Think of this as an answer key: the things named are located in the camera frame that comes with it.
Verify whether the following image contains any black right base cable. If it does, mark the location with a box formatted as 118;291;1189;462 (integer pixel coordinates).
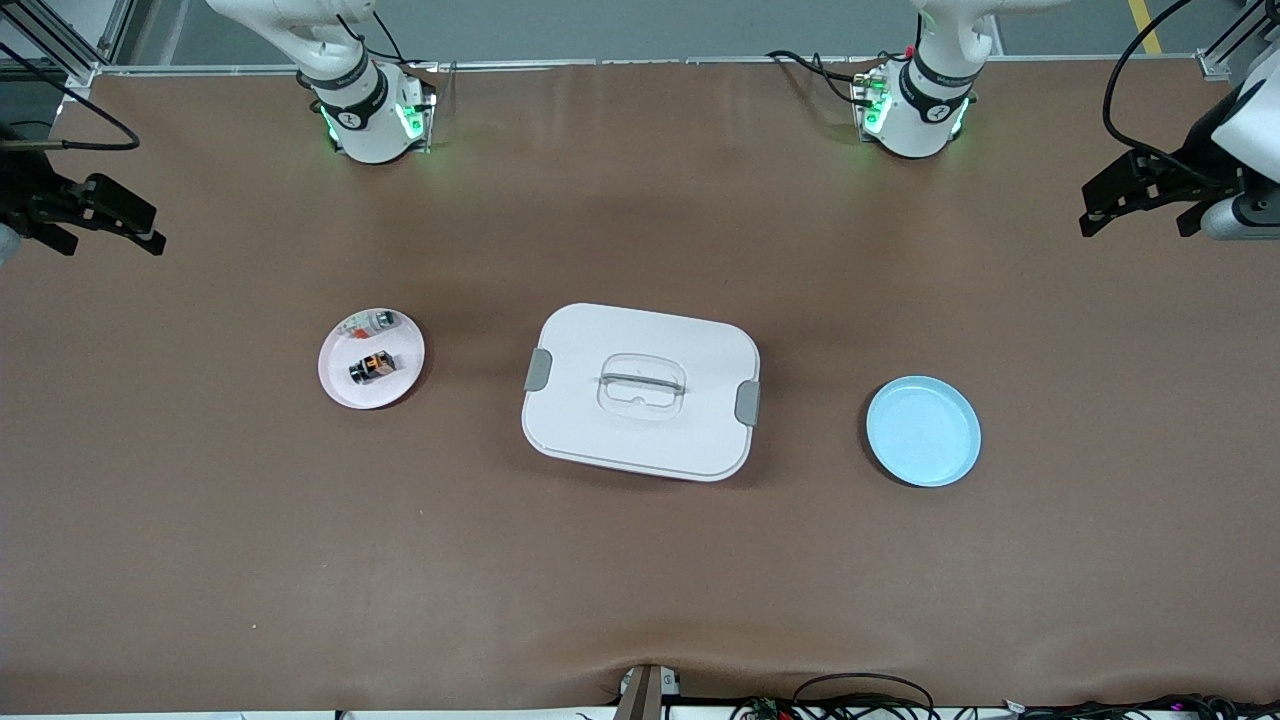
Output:
335;8;441;71

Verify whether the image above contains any small white orange switch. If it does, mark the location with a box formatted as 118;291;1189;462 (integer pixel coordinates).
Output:
340;310;401;344

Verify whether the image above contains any metal bracket at table edge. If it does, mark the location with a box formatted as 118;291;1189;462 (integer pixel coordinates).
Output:
613;663;683;720

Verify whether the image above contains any orange and black switch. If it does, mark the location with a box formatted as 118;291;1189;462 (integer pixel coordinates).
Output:
348;349;397;387

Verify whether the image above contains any black cable bundle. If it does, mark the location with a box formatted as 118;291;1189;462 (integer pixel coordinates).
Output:
1005;692;1280;720

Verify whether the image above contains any clear lid handle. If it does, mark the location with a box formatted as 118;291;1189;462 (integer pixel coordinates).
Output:
596;354;689;421

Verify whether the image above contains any white lidded storage box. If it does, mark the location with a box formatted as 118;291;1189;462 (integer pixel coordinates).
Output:
521;302;762;484

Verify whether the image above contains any aluminium frame post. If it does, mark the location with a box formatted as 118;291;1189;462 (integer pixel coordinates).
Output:
1196;0;1280;81
0;0;137;93

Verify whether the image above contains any pink round plate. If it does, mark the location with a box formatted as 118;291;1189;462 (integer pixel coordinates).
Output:
318;307;427;411

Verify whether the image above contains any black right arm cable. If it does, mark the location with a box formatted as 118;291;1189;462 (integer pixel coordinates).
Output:
0;40;142;153

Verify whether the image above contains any black base cable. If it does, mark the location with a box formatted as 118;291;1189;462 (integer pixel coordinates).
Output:
767;48;873;106
335;8;441;71

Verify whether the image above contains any black looped cable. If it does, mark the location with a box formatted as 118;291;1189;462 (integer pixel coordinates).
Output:
792;672;937;720

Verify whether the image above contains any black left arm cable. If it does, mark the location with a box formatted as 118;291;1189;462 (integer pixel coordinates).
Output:
1102;0;1217;187

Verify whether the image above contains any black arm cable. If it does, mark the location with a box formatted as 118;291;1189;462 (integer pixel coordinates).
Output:
0;40;142;153
1102;0;1217;187

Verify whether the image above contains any black left base cable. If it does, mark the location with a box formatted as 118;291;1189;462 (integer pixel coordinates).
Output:
767;48;873;106

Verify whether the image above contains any light blue round plate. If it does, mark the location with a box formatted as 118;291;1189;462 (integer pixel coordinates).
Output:
866;375;983;489

